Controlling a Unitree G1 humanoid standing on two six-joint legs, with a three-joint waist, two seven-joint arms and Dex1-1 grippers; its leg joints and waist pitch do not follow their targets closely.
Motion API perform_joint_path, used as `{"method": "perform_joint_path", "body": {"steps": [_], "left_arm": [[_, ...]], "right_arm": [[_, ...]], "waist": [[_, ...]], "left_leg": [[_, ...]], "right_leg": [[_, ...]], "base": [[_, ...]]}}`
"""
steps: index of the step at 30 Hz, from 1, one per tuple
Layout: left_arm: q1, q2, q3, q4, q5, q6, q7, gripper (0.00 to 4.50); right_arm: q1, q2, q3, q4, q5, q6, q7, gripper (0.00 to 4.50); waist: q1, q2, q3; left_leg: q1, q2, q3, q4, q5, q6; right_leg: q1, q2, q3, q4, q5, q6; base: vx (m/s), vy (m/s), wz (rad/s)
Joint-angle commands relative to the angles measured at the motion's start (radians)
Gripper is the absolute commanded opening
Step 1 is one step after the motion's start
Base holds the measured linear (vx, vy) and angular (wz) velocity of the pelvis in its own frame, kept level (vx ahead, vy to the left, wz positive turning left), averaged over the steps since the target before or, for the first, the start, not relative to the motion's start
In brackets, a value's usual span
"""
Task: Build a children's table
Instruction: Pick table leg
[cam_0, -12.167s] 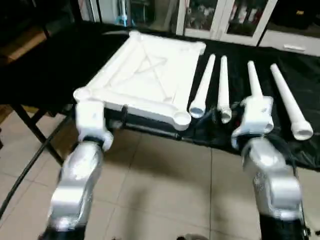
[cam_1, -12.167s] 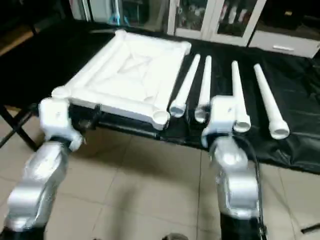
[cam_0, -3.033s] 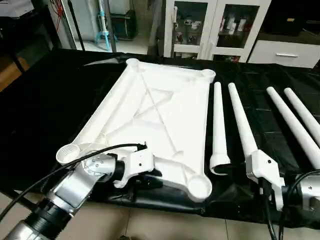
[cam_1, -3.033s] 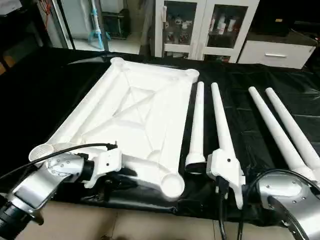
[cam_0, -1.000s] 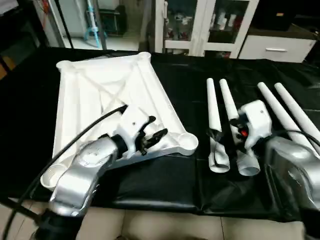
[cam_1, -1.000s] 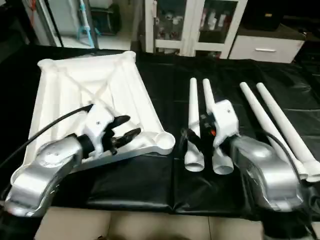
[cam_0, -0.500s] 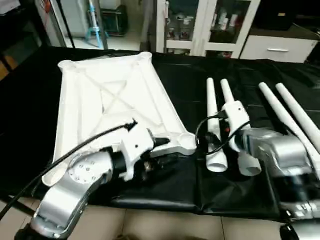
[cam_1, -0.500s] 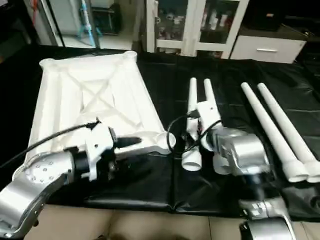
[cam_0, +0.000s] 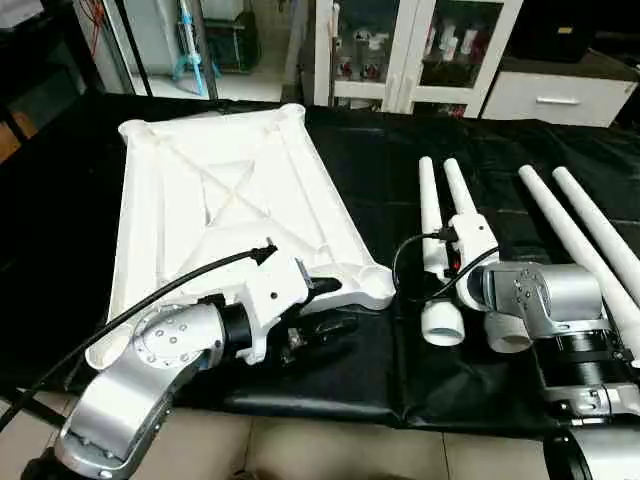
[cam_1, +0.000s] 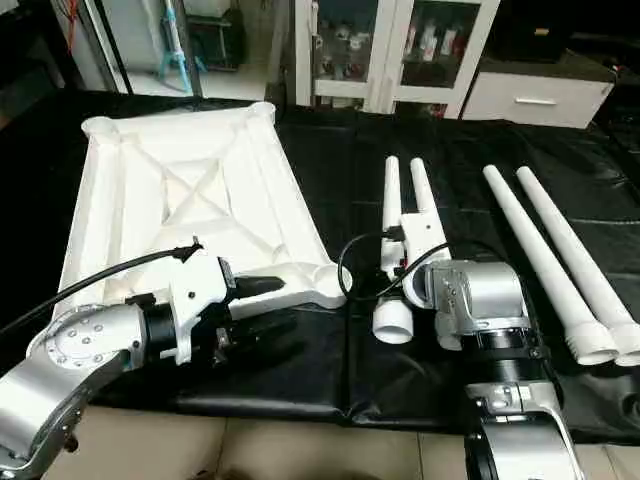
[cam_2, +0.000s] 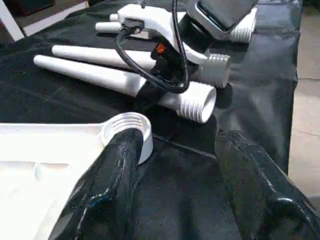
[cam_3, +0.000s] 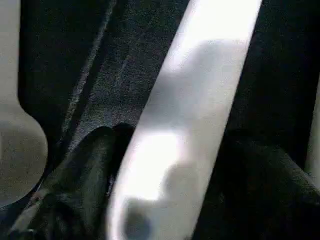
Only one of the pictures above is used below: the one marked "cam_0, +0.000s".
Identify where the white plastic table leg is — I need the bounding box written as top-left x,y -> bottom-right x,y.
518,165 -> 640,361
443,158 -> 534,354
418,155 -> 466,347
552,166 -> 640,311

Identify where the white plastic table top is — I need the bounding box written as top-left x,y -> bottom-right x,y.
85,103 -> 396,371

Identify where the black table mat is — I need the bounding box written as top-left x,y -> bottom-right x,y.
0,93 -> 640,441

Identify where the white drawer unit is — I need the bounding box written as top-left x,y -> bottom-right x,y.
480,68 -> 640,129

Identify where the white glass door cabinet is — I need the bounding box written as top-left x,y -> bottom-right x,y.
315,0 -> 523,116

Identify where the turquoise plastic stand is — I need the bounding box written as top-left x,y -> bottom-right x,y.
175,0 -> 216,96

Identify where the black case with yellow label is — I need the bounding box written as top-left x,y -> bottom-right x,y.
505,0 -> 601,63

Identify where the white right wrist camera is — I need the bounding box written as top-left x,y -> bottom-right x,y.
450,210 -> 498,276

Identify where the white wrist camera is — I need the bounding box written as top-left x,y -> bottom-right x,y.
450,210 -> 498,276
240,255 -> 313,363

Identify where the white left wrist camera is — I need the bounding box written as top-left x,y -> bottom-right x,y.
240,255 -> 313,363

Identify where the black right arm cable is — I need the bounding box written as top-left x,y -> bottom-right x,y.
392,228 -> 501,306

